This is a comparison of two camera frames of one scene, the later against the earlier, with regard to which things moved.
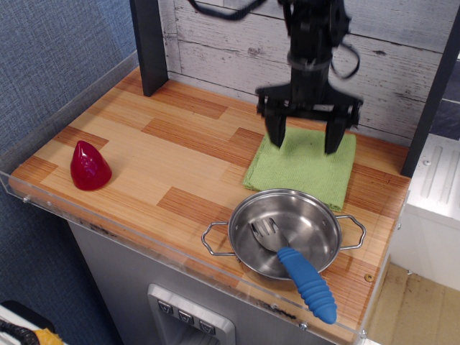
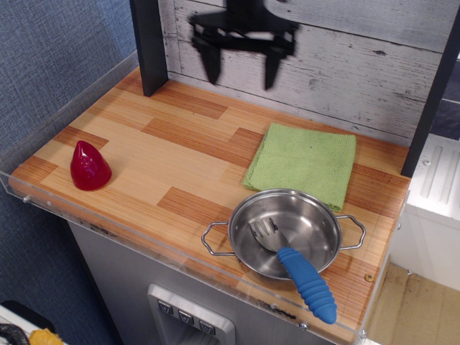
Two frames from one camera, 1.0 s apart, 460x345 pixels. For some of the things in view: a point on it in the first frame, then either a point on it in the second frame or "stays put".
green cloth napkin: x=302 y=163 stays put
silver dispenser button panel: x=178 y=320 stays put
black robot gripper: x=310 y=93 to x=246 y=25
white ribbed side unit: x=428 y=237 stays put
